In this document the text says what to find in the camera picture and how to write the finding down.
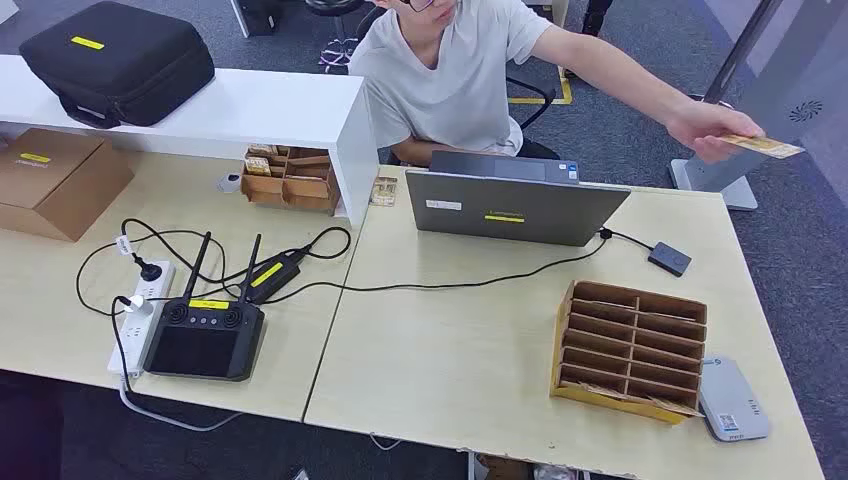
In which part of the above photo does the person's left hand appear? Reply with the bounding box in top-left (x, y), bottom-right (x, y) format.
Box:
top-left (665, 99), bottom-right (766, 165)

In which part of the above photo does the yellow hotel print card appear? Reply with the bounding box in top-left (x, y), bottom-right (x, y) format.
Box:
top-left (718, 134), bottom-right (806, 160)

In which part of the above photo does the person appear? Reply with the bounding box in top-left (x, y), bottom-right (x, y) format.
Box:
top-left (347, 0), bottom-right (766, 167)

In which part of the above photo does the grey white card reader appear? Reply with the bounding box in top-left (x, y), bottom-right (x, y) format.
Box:
top-left (697, 356), bottom-right (772, 443)

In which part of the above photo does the grey kiosk stand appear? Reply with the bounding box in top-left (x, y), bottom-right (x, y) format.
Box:
top-left (669, 0), bottom-right (848, 212)

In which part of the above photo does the small black USB box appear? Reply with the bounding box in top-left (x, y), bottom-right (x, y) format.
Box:
top-left (647, 241), bottom-right (693, 278)

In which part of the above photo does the background humanoid robot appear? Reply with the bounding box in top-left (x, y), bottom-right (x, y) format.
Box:
top-left (581, 0), bottom-right (614, 38)

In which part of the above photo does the yellow floor tape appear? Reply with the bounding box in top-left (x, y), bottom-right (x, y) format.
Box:
top-left (508, 66), bottom-right (574, 106)

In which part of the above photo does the beige cabinet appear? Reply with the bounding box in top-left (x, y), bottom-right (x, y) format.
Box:
top-left (529, 0), bottom-right (571, 28)

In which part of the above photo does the grey laptop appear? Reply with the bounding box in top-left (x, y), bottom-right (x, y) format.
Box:
top-left (404, 150), bottom-right (632, 248)

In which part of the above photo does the large cardboard slot organizer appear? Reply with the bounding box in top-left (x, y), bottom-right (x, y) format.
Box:
top-left (549, 279), bottom-right (709, 425)

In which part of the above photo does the black wheeled stool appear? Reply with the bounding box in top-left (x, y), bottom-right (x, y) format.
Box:
top-left (304, 0), bottom-right (366, 74)

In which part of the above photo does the brown cardboard carton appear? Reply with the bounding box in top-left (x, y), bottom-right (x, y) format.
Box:
top-left (476, 455), bottom-right (531, 480)

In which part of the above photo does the small cardboard organizer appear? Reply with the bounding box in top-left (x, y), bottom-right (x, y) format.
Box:
top-left (239, 144), bottom-right (342, 217)

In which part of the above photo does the white desk shelf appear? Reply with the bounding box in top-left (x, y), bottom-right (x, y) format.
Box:
top-left (0, 54), bottom-right (380, 228)

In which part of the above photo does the black power adapter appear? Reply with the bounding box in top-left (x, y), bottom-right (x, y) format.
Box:
top-left (243, 250), bottom-right (307, 306)

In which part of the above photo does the black computer tower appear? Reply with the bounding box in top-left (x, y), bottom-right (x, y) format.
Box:
top-left (230, 0), bottom-right (283, 39)

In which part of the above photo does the black remote controller with antennas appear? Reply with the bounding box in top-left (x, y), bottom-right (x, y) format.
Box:
top-left (142, 231), bottom-right (266, 384)

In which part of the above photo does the black carrying case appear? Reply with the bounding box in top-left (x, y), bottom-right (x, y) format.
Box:
top-left (18, 0), bottom-right (217, 130)

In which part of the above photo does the white power strip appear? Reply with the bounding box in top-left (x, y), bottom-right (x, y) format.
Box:
top-left (107, 260), bottom-right (177, 379)

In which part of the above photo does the closed brown cardboard box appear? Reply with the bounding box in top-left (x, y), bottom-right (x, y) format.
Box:
top-left (0, 127), bottom-right (136, 243)

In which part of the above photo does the chrome stanchion post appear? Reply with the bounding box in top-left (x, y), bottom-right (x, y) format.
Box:
top-left (688, 0), bottom-right (786, 107)

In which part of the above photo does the short black USB cable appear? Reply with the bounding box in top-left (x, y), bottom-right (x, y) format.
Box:
top-left (598, 227), bottom-right (657, 254)

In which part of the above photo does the long black power cable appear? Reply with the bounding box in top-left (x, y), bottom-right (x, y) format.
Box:
top-left (261, 235), bottom-right (609, 307)

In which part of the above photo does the black looped mains cable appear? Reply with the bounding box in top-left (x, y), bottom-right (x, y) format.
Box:
top-left (74, 218), bottom-right (352, 318)

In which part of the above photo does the thin black plug cable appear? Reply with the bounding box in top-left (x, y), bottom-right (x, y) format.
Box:
top-left (110, 296), bottom-right (137, 395)

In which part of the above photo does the white power strip cable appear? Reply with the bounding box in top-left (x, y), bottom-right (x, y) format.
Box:
top-left (117, 377), bottom-right (245, 433)

